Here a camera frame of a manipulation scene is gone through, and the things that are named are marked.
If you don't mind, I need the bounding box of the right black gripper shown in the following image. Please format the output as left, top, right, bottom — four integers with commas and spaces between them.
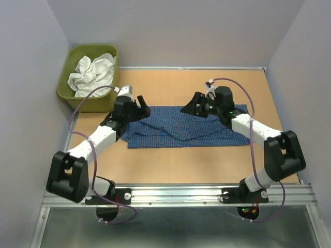
180, 91, 223, 118

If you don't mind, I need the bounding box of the blue checkered long sleeve shirt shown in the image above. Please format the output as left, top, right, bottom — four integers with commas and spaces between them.
122, 106, 250, 149

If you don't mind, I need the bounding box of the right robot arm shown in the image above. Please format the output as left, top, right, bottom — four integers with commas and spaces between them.
181, 86, 306, 203

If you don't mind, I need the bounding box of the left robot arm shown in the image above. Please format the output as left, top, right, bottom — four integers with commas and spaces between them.
46, 95, 151, 203

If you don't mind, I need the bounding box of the white crumpled shirt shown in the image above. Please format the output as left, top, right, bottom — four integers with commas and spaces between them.
67, 53, 116, 98

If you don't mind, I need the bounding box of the green plastic bin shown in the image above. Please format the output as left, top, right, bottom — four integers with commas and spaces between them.
57, 44, 120, 113

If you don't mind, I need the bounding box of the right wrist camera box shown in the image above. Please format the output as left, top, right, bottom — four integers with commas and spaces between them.
205, 79, 215, 99

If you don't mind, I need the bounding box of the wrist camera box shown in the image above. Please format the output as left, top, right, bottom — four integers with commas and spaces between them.
117, 85, 134, 102
205, 79, 215, 99

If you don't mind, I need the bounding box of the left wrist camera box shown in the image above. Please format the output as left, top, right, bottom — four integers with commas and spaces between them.
117, 85, 134, 102

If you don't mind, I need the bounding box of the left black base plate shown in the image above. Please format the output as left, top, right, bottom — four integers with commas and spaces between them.
85, 188, 132, 205

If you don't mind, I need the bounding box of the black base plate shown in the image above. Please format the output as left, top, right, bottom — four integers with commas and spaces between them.
220, 187, 269, 205
85, 188, 132, 205

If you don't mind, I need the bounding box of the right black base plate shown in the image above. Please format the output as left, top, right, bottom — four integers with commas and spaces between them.
220, 187, 269, 205

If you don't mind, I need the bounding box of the aluminium mounting rail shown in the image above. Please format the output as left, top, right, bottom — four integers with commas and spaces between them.
30, 113, 324, 248

